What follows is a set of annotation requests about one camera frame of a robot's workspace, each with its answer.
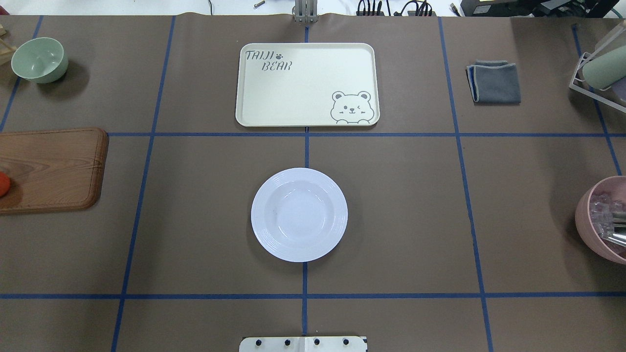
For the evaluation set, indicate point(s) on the white ribbed plate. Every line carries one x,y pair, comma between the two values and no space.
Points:
299,215

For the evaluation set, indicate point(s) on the orange fruit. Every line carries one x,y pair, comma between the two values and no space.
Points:
5,184

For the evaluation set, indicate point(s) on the cream bear tray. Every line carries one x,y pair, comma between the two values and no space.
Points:
307,85

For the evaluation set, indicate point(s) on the grey folded cloth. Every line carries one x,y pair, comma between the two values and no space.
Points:
494,82

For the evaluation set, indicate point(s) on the wooden cutting board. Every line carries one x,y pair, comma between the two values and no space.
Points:
52,170

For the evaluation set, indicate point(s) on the pink bowl with ice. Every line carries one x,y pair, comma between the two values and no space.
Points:
603,202

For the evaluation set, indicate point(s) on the green bowl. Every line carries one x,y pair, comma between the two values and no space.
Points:
40,60

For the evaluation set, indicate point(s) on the metal ice scoop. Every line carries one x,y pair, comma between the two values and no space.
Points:
614,233

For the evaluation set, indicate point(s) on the green cup on rack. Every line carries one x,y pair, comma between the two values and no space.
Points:
603,71

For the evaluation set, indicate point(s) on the white cup rack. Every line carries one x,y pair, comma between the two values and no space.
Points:
613,96

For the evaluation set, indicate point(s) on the aluminium frame post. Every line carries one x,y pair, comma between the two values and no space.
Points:
305,11

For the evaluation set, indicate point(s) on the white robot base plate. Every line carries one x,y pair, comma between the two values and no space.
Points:
304,344

